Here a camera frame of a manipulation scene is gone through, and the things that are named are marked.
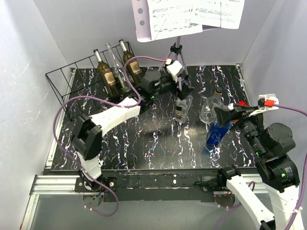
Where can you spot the black wire wine rack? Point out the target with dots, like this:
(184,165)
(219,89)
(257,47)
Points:
(77,79)

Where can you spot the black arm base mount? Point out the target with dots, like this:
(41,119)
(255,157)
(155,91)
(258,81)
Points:
(165,185)

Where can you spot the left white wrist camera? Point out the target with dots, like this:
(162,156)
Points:
(174,68)

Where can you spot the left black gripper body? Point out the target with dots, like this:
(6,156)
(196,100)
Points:
(180,93)

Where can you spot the small clear glass bottle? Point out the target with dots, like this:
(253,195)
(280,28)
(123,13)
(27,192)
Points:
(207,113)

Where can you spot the tall clear empty bottle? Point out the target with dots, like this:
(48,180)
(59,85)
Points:
(117,69)

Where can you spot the sheet music page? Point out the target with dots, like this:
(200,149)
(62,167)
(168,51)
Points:
(171,18)
(218,13)

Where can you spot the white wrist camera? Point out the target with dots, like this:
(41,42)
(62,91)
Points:
(174,68)
(266,102)

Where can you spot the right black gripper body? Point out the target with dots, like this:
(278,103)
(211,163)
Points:
(246,120)

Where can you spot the dark green wine bottle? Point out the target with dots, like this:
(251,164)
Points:
(133,67)

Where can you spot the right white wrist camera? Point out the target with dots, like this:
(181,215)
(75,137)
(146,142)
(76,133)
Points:
(266,102)

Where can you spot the left sheet music page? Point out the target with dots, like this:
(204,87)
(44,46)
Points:
(171,18)

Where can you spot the red yellow toy block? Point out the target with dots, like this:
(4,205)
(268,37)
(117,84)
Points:
(242,103)

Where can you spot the right sheet music page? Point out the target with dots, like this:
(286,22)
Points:
(218,13)

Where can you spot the lilac music stand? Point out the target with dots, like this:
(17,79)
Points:
(144,34)

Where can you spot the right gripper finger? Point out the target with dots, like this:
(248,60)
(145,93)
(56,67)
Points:
(224,116)
(239,109)

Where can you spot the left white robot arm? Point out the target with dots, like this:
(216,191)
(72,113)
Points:
(89,130)

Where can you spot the blue square bottle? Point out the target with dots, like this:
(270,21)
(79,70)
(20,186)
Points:
(216,133)

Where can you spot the aluminium frame rail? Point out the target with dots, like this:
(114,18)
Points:
(60,173)

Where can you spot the green wine bottle silver neck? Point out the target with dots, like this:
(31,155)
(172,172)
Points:
(107,76)

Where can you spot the clear bottle black cap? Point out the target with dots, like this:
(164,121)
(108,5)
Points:
(182,109)

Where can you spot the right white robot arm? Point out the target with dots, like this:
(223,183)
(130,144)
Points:
(278,172)

